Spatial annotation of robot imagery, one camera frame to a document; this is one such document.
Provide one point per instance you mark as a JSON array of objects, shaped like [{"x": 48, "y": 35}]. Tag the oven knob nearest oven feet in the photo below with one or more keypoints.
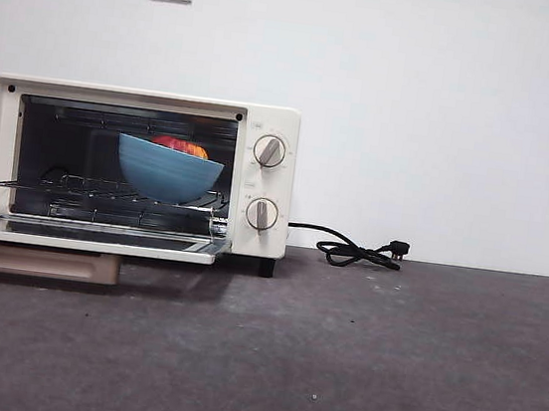
[{"x": 261, "y": 215}]

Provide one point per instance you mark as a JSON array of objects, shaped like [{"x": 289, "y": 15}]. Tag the oven knob under small label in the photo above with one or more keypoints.
[{"x": 269, "y": 151}]

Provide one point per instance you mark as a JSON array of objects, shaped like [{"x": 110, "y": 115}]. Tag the red apple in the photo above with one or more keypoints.
[{"x": 181, "y": 145}]

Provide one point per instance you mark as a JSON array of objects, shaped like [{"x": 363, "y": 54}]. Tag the cream toaster oven housing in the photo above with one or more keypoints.
[{"x": 259, "y": 249}]

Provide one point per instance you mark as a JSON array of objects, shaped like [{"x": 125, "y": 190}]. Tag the blue ribbed bowl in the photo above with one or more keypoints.
[{"x": 168, "y": 172}]

